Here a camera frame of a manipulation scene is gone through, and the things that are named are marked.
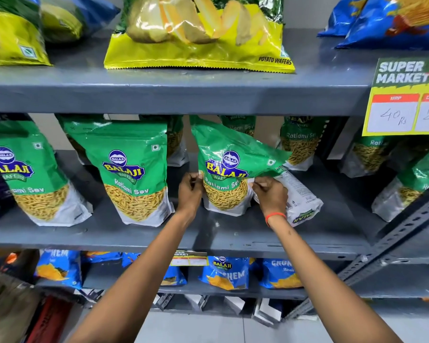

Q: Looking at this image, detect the person's left hand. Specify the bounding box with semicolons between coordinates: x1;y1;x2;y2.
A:
176;171;205;220

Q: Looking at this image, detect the person's right hand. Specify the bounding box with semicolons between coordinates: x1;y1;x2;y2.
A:
251;176;289;220

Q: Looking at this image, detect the green sev snack packet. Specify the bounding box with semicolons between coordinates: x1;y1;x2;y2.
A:
189;116;292;217

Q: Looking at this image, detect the person's right forearm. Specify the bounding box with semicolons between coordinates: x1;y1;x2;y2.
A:
267;214;403;343

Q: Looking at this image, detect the person's left forearm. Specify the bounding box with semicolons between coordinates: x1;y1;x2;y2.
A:
69;209;198;343

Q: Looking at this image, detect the red thread wristband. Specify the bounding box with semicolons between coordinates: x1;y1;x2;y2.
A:
265;212;287;227

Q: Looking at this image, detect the row of green pouches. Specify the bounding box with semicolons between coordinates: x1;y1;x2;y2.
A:
0;114;429;228

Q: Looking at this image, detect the small yellow shelf label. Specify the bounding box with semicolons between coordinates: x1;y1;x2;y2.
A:
169;250;209;267

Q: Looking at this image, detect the grey metal shelf rack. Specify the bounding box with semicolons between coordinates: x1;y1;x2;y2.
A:
0;28;429;320

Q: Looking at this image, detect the blue corn chips bag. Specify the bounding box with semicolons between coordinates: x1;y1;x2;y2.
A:
35;249;83;290
259;258;304;290
199;256;251;291
82;251;123;264
122;252;187;287

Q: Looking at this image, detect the large yellow potato wafers bag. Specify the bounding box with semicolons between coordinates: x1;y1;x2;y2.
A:
104;0;296;74

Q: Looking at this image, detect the yellow green price sign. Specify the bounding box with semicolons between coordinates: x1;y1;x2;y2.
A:
362;57;429;137

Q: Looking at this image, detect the blue ridged chips bag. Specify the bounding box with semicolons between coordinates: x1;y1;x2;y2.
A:
335;0;429;50
317;0;369;37

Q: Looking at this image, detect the yellow green chips bag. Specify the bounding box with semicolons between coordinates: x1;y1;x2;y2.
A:
0;0;53;67
39;0;121;45

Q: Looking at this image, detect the red packet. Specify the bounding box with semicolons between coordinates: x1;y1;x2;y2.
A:
26;296;74;343

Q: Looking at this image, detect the brown bag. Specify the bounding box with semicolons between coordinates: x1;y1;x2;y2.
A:
0;272;41;343

